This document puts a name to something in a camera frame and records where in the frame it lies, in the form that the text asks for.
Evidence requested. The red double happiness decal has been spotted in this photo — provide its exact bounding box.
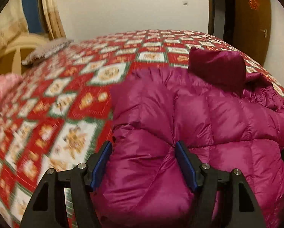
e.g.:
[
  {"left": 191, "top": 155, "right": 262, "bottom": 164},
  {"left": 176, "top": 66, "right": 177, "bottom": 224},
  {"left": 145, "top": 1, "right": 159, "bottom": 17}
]
[{"left": 248, "top": 0, "right": 260, "bottom": 10}]

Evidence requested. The window with blue pane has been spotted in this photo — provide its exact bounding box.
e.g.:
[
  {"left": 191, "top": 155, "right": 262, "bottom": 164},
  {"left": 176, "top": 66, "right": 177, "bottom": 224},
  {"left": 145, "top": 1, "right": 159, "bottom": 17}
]
[{"left": 21, "top": 0, "right": 44, "bottom": 34}]

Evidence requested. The brown wooden door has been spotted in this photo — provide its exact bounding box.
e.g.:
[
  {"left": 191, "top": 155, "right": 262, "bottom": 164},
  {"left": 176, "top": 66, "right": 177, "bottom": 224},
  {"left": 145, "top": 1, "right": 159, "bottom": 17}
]
[{"left": 232, "top": 0, "right": 271, "bottom": 66}]

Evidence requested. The beige patterned curtain right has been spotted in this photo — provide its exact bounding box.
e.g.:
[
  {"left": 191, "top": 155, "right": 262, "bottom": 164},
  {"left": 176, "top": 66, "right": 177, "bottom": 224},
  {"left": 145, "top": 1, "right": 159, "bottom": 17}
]
[{"left": 42, "top": 0, "right": 66, "bottom": 39}]

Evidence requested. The striped grey pillow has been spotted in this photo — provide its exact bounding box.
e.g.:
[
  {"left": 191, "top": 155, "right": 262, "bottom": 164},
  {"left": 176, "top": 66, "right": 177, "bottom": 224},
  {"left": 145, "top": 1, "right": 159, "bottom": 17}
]
[{"left": 21, "top": 38, "right": 73, "bottom": 66}]

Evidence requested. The metal door handle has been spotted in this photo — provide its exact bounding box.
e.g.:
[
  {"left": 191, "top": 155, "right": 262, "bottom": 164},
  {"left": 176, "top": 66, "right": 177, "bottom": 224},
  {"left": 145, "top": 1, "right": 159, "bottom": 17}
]
[{"left": 261, "top": 29, "right": 268, "bottom": 38}]

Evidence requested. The beige patterned curtain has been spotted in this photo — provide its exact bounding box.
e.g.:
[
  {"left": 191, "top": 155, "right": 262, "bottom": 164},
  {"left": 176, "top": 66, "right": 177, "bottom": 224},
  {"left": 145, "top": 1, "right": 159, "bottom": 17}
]
[
  {"left": 42, "top": 0, "right": 66, "bottom": 39},
  {"left": 0, "top": 0, "right": 29, "bottom": 51}
]

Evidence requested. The magenta puffer down jacket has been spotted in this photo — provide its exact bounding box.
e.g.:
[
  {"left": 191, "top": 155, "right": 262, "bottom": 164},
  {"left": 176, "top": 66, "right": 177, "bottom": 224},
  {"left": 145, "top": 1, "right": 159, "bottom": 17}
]
[{"left": 92, "top": 48, "right": 284, "bottom": 227}]

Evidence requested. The pink floral folded blanket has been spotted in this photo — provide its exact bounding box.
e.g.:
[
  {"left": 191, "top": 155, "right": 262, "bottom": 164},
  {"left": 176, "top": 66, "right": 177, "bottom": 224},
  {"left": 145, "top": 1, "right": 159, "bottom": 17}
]
[{"left": 0, "top": 73, "right": 23, "bottom": 112}]

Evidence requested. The red patchwork teddy bedspread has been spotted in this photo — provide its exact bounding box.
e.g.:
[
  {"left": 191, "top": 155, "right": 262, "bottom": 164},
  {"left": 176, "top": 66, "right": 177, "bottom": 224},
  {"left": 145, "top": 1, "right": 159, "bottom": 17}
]
[{"left": 0, "top": 30, "right": 284, "bottom": 227}]

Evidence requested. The beige patterned curtain left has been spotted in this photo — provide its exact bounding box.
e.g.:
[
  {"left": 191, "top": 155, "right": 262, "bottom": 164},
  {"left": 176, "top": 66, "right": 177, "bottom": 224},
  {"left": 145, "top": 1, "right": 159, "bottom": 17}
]
[{"left": 0, "top": 0, "right": 29, "bottom": 51}]

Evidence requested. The cream wooden headboard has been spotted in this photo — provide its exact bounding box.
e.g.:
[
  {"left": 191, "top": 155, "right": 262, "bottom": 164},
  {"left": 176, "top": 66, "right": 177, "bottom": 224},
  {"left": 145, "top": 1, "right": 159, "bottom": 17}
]
[{"left": 0, "top": 33, "right": 49, "bottom": 75}]

